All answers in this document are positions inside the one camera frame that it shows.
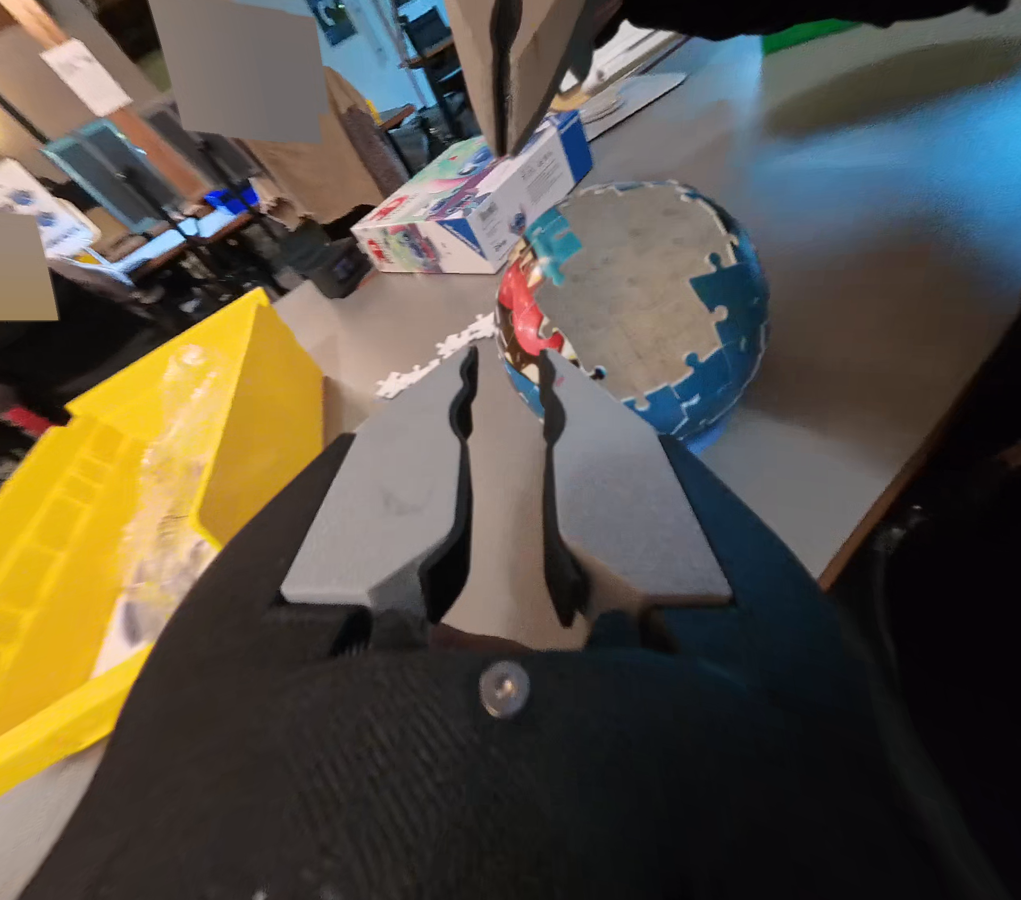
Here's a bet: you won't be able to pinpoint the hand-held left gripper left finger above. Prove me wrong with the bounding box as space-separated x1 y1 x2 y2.
281 345 480 626

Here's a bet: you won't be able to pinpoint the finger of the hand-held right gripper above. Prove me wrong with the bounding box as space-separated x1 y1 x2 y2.
437 0 501 156
506 0 622 156

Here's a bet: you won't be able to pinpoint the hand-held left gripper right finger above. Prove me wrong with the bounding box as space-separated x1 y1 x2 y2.
538 349 733 630

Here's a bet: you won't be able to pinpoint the blue and red puzzle ball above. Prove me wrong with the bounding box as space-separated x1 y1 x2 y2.
495 179 772 440

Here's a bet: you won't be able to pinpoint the joined white puzzle pieces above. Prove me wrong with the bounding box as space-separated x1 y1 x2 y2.
375 312 500 400

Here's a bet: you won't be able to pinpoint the colourful puzzle box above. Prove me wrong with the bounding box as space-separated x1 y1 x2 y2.
351 110 595 276

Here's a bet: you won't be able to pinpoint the green box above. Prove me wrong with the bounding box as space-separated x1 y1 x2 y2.
761 19 866 56

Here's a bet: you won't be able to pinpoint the flat cardboard sheet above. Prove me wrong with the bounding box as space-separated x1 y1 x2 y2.
558 34 689 143

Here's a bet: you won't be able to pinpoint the yellow plastic bin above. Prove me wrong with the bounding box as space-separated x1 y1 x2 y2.
0 287 325 797

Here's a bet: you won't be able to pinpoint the brown cardboard panel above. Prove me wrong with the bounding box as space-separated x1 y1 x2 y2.
243 66 404 224

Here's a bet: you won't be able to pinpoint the clear plastic bag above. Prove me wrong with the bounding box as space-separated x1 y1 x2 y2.
94 345 234 678

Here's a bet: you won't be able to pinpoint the black electronic device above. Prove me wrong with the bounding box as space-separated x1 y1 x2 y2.
313 236 378 299

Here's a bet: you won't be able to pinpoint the white paper sign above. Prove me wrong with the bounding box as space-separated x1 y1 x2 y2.
40 37 133 118

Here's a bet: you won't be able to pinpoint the dark wall poster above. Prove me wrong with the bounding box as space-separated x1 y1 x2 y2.
290 0 360 47

